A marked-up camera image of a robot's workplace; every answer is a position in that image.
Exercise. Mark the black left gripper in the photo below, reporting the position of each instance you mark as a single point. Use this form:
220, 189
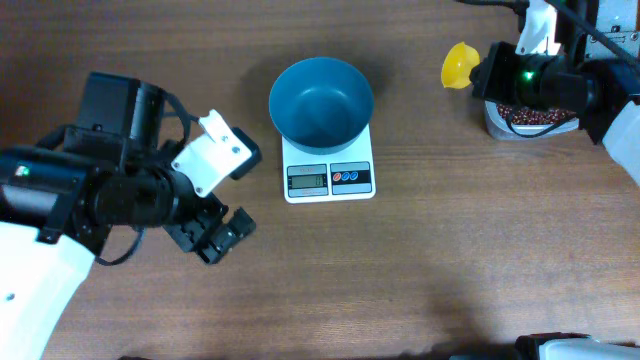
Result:
222, 209

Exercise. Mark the yellow plastic measuring scoop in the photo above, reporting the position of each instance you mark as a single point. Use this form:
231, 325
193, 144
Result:
457, 66

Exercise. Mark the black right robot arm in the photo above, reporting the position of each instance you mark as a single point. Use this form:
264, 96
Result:
602, 94

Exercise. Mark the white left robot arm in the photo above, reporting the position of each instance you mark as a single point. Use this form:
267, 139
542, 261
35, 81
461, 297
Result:
134, 157

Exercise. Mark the white digital kitchen scale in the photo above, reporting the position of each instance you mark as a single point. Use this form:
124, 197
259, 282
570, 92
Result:
345, 175

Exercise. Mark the blue plastic bowl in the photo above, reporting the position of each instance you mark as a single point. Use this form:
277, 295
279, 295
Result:
321, 105

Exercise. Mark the red adzuki beans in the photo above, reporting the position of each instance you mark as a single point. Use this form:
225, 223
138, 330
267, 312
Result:
526, 116

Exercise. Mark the clear plastic food container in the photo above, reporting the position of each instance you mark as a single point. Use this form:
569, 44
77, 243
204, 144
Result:
497, 128

